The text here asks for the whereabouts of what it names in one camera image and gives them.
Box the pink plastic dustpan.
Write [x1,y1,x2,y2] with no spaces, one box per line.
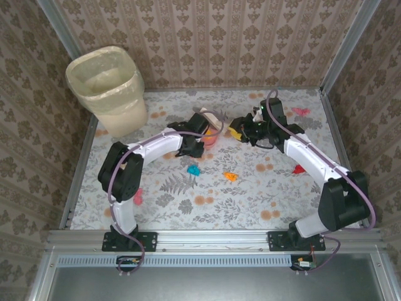
[202,125,222,148]

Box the floral patterned tablecloth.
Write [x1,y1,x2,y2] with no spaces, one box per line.
[70,88,358,230]

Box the beige plastic trash bin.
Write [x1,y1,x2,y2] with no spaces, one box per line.
[65,46,149,138]

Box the clear plastic bin liner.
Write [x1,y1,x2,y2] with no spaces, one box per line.
[65,46,149,119]

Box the small circuit board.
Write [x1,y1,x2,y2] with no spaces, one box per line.
[116,255,142,273]
[290,254,318,272]

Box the grey metal panel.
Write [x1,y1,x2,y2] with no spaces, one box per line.
[46,266,386,301]

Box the aluminium side rail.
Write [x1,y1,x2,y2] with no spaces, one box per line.
[319,89,370,228]
[59,114,98,230]

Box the aluminium frame post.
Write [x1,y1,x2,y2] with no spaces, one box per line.
[36,0,83,59]
[320,0,382,95]

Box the aluminium mounting rail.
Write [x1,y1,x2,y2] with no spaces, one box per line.
[46,229,385,252]

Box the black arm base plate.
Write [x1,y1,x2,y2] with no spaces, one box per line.
[102,231,157,252]
[268,231,326,252]

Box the grey slotted cable duct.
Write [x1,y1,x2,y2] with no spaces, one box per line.
[57,254,293,268]

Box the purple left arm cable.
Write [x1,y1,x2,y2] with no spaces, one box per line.
[107,109,226,278]

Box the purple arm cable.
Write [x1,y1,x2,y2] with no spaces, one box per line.
[107,109,226,278]
[265,89,376,273]

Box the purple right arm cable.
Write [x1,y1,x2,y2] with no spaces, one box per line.
[265,89,376,273]

